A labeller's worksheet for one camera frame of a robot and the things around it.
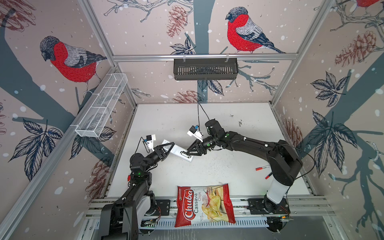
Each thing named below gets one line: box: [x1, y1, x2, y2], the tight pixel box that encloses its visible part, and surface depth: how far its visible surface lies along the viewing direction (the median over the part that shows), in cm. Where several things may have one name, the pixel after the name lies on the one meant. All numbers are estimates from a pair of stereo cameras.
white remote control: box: [161, 139, 194, 163], surface depth 76 cm
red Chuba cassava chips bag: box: [174, 183, 236, 228], surface depth 72 cm
